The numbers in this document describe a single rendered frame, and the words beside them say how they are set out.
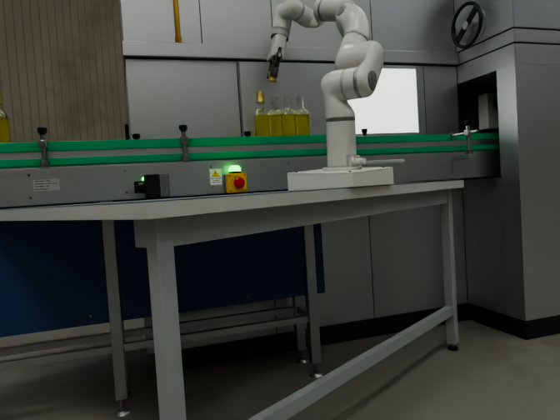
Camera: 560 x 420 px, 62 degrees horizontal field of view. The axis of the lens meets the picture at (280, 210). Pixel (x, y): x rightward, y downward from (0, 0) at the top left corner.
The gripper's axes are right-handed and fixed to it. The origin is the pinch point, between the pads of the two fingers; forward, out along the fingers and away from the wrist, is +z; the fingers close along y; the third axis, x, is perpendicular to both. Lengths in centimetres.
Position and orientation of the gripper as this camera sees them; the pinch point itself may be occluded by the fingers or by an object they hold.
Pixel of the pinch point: (272, 73)
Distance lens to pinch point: 201.1
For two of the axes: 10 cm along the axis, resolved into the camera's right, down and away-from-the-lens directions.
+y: 2.9, 0.2, -9.6
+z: -1.8, 9.8, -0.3
